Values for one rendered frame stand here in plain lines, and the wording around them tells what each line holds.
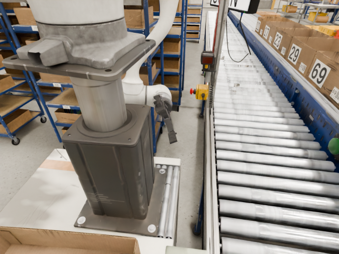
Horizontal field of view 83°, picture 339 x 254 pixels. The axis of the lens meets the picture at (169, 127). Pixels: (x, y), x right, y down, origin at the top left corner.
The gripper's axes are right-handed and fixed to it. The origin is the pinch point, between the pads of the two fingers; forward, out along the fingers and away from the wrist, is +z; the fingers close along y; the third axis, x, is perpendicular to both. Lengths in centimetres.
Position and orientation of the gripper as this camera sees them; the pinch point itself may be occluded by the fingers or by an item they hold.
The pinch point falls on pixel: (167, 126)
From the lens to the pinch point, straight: 70.0
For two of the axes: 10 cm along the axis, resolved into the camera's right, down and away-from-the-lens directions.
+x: 9.4, -3.4, -0.7
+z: 1.1, 4.7, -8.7
